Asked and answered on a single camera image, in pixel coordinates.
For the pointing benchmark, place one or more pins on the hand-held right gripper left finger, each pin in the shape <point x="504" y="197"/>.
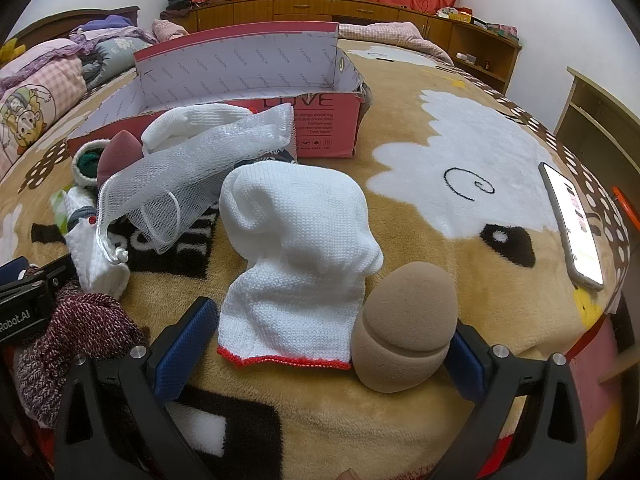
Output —
<point x="185" y="350"/>

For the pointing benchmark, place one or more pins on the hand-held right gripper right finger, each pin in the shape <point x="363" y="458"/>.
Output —
<point x="470" y="365"/>

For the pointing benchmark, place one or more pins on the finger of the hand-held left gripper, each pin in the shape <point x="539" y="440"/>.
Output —
<point x="55" y="275"/>

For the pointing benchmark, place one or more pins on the white sock red print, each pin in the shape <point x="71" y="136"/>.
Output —
<point x="92" y="255"/>

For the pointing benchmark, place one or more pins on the maroon knit cloth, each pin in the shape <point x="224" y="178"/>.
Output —
<point x="75" y="340"/>

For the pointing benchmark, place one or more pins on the beige makeup sponge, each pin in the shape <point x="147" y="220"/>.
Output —
<point x="400" y="320"/>

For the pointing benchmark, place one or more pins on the green white sock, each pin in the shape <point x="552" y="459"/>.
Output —
<point x="87" y="165"/>

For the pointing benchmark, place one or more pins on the white cardboard box red rim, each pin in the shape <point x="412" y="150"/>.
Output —
<point x="320" y="120"/>

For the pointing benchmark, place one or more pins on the green tissue packet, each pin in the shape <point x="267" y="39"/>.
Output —
<point x="59" y="210"/>

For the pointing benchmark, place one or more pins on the maroon makeup sponge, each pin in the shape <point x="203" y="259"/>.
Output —
<point x="120" y="152"/>

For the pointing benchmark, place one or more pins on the smartphone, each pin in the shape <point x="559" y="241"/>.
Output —
<point x="575" y="225"/>

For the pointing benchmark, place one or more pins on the pink checked cartoon quilt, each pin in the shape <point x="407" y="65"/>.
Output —
<point x="35" y="95"/>

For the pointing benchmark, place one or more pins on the orange plastic object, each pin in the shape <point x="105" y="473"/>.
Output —
<point x="621" y="207"/>

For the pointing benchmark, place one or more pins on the grey blue floral quilt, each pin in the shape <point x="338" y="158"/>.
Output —
<point x="115" y="55"/>

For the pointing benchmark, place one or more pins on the yellow plush toy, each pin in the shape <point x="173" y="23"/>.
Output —
<point x="11" y="51"/>

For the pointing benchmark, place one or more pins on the purple clothing pile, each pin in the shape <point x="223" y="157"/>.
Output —
<point x="115" y="25"/>

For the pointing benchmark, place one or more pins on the dark wooden headboard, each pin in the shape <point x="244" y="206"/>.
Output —
<point x="60" y="17"/>

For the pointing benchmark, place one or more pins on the light wooden shelf unit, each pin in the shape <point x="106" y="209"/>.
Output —
<point x="595" y="110"/>

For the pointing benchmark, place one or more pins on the dark clothes pile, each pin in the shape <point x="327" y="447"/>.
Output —
<point x="180" y="1"/>

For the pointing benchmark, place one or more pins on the clutter of small boxes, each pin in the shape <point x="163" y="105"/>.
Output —
<point x="470" y="17"/>

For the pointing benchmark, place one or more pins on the long wooden cabinet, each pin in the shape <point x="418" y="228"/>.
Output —
<point x="300" y="10"/>

